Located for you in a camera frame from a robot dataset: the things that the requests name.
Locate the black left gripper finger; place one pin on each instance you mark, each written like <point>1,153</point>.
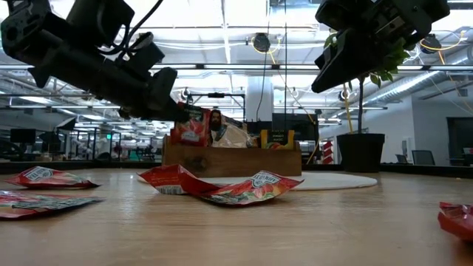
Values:
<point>173,114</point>

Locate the red strawberry tea packet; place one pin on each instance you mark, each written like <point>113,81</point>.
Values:
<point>258,188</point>
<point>192,129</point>
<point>458,219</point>
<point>44,203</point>
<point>48,177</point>
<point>173,179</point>

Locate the beige tea packet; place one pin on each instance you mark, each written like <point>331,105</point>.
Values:
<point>236,136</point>

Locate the yellow mango tea packet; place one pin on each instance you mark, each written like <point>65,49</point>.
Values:
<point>277,139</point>

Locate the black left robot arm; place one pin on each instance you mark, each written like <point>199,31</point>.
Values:
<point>22,29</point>

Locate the brown wooden tea caddy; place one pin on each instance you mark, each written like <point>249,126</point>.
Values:
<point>236,162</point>

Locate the person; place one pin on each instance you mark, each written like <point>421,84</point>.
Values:
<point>215,125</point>

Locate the green leafy plant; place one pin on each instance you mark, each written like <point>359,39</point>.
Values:
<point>360,111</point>

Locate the long ceiling light strip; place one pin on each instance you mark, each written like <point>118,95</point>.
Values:
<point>240,67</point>

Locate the black plant pot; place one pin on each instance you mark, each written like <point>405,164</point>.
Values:
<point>360,153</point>

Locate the black computer monitor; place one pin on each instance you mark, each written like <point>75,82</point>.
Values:
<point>23,136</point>

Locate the black office chair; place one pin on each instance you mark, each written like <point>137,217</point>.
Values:
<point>424,157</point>

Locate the black overhead rig frame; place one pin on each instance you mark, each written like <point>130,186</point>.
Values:
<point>221,95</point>

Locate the silver ventilation duct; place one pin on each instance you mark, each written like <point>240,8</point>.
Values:
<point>403,86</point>

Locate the dark wall screen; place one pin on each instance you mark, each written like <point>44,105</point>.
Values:
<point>299,123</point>

